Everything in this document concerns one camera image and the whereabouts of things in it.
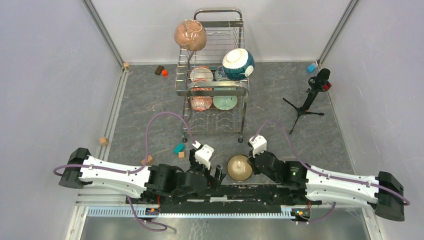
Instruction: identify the black patterned bowl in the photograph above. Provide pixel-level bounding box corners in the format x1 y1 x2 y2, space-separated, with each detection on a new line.
227 155 253 182

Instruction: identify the teal and white bowl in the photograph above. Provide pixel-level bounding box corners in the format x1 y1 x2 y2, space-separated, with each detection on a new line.
222 48 255 81

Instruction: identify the pink speckled bowl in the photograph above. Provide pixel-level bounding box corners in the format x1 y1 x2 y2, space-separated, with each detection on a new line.
174 19 207 51

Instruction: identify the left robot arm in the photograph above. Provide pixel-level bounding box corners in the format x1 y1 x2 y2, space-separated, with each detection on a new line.
58 145 226 204

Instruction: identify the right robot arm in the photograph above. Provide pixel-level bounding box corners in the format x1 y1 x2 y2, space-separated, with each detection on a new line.
249 150 406 222

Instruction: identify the metal dish rack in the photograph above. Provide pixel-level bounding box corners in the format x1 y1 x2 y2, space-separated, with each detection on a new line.
175 7 250 142

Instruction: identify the teal block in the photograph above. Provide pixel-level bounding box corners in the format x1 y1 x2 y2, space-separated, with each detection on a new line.
173 143 185 155

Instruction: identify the tan wooden block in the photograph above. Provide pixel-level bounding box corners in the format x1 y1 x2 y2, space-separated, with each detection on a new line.
141 155 154 166

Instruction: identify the red patterned bowl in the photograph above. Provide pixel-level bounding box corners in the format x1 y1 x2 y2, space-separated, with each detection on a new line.
190 78 213 111

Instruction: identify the pale green bowl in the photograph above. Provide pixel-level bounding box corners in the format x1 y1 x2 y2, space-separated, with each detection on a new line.
212 78 238 111

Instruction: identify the white bowl orange rim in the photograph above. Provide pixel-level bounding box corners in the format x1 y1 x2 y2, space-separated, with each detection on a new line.
189 66 214 82

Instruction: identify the blue floral bowl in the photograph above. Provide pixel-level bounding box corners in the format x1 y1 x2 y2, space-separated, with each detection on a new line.
214 66 230 82

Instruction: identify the light wooden cube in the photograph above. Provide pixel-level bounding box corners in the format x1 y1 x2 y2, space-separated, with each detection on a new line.
99 136 109 146

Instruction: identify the black microphone on tripod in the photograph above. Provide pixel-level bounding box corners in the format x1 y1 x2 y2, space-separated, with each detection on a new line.
283 68 332 135

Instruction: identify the small red block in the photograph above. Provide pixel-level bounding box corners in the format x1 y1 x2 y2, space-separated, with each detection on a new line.
161 69 169 77

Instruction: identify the brown block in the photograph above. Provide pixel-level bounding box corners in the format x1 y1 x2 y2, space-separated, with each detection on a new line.
154 65 165 75

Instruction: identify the blue block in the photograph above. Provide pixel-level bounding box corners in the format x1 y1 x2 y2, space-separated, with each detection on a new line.
306 63 318 73

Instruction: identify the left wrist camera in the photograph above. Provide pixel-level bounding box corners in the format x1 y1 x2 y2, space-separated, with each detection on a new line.
192 140 215 170

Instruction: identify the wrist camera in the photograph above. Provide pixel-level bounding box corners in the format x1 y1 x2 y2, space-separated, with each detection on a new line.
192 140 215 170
248 134 267 158

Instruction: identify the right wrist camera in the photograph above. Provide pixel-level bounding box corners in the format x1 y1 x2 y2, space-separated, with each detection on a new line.
248 134 267 158

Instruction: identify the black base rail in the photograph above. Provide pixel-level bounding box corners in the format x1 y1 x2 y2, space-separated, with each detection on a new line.
125 184 322 214

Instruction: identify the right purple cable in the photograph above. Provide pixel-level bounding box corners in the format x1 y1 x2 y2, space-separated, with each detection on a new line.
250 119 411 225

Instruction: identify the purple cable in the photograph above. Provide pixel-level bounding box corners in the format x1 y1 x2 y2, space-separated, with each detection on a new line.
52 111 200 232
250 119 411 225

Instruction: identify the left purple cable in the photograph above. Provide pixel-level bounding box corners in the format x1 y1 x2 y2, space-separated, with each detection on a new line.
52 111 200 232

